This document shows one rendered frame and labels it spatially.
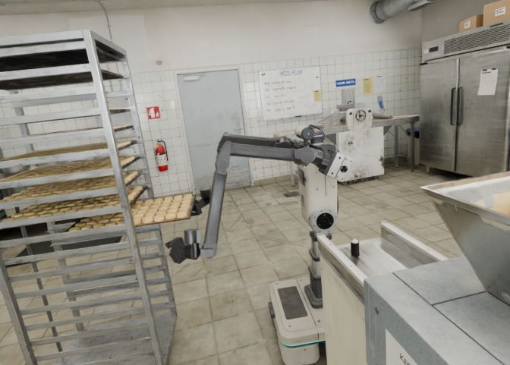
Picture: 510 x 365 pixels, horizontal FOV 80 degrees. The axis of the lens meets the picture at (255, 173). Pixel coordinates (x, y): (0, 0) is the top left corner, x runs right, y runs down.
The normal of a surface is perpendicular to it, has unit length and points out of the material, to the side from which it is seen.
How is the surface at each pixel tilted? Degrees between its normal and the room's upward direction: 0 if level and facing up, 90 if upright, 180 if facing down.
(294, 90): 90
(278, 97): 90
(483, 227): 110
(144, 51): 90
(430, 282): 0
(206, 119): 90
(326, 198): 100
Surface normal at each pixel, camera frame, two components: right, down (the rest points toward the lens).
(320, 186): 0.11, 0.22
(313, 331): -0.04, -0.72
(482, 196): 0.13, -0.22
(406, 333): -0.98, 0.15
